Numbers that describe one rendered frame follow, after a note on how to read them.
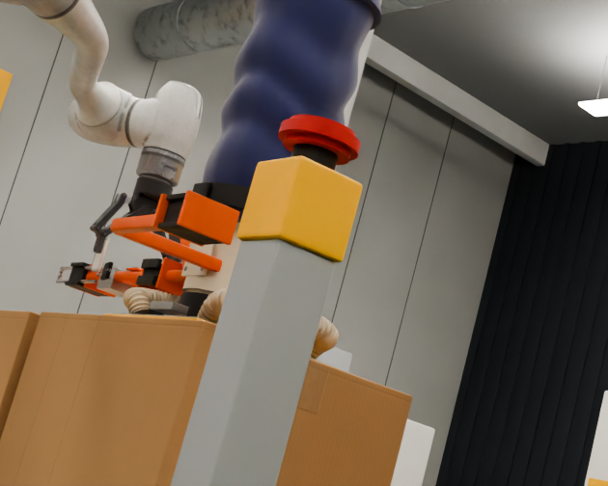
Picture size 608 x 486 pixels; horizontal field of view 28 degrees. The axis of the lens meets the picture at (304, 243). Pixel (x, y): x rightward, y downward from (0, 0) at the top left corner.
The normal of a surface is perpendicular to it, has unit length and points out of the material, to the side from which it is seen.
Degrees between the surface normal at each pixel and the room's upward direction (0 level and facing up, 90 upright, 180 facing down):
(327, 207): 90
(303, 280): 90
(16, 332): 90
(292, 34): 77
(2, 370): 90
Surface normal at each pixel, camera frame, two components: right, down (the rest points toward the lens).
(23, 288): 0.63, 0.00
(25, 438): -0.79, -0.33
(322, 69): 0.48, -0.31
